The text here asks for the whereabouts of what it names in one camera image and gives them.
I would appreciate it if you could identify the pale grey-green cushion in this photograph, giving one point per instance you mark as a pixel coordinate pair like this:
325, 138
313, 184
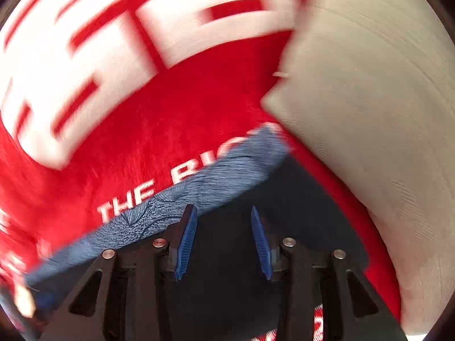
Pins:
373, 96

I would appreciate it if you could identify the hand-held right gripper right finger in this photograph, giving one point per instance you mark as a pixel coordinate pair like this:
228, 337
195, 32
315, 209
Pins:
261, 241

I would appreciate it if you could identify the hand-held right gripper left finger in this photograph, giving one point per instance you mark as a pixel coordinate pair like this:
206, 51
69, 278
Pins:
185, 241

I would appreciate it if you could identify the black pants blue patterned waistband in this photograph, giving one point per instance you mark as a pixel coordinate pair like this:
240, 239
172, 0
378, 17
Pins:
227, 177

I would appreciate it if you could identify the red sofa with white characters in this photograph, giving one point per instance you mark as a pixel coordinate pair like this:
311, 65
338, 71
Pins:
142, 131

